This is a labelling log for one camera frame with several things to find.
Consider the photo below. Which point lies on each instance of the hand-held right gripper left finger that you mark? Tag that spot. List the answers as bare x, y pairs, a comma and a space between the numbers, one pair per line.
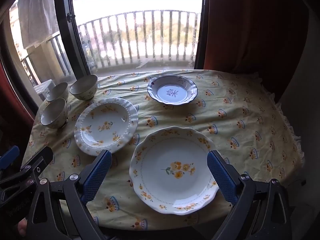
97, 175

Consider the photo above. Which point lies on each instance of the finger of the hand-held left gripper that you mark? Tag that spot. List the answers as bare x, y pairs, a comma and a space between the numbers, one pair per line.
37, 161
8, 156

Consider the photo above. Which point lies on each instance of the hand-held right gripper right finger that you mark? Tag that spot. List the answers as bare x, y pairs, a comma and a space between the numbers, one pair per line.
221, 177

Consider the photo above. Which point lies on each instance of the cream bowl with dark rim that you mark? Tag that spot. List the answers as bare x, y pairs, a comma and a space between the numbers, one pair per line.
83, 90
53, 115
58, 92

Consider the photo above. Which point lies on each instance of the white beaded-rim floral plate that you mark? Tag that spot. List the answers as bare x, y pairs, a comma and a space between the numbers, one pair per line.
105, 125

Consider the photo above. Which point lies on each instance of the large scalloped yellow-floral plate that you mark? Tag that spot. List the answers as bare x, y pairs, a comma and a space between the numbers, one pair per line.
162, 155

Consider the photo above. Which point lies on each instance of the white plate with lined rim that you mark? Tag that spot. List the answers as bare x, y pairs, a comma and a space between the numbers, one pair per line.
172, 92

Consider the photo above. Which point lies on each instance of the person's left hand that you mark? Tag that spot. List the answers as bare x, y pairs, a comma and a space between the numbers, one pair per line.
22, 227

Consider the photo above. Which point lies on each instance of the red curtain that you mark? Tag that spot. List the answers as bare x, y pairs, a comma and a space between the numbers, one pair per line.
250, 30
10, 100

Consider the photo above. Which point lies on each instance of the white outdoor air conditioner unit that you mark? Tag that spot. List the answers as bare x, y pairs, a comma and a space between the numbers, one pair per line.
43, 88

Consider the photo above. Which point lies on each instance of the yellow printed tablecloth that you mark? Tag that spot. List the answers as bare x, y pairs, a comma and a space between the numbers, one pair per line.
175, 115

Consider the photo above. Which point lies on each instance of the white hanging cloth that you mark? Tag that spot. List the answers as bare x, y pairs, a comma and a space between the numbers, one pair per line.
35, 12

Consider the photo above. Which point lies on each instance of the balcony railing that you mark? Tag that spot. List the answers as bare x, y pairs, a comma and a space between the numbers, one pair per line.
162, 10

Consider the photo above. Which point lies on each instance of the black window frame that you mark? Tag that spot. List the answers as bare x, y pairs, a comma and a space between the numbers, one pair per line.
65, 30

